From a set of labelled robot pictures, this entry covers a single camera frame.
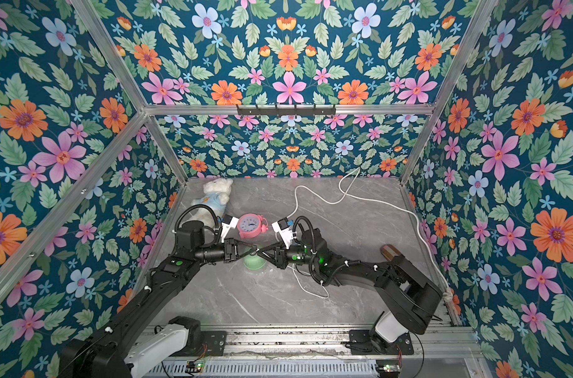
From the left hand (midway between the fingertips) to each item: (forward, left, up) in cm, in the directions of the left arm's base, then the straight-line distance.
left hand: (256, 250), depth 71 cm
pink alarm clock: (+22, +6, -19) cm, 29 cm away
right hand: (+2, -2, -1) cm, 3 cm away
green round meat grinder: (+2, +3, -12) cm, 13 cm away
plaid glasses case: (+5, -49, -19) cm, 53 cm away
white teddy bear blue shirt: (+34, +21, -11) cm, 41 cm away
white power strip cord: (+34, -51, -22) cm, 65 cm away
